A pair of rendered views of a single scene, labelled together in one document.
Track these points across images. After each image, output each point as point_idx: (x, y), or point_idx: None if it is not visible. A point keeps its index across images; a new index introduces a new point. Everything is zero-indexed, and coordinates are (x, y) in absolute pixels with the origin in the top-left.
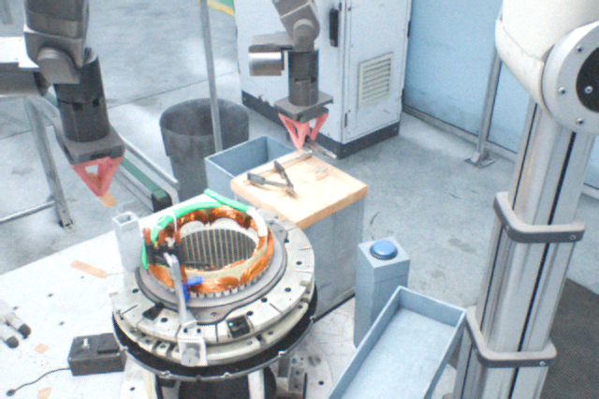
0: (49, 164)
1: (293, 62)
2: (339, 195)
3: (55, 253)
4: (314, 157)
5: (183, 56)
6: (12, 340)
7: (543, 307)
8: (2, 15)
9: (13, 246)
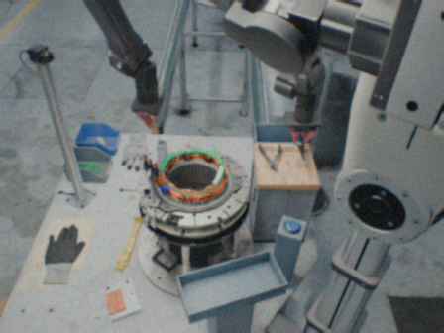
0: (246, 78)
1: (297, 95)
2: (297, 181)
3: (228, 128)
4: (309, 152)
5: None
6: (137, 167)
7: (344, 313)
8: None
9: (212, 115)
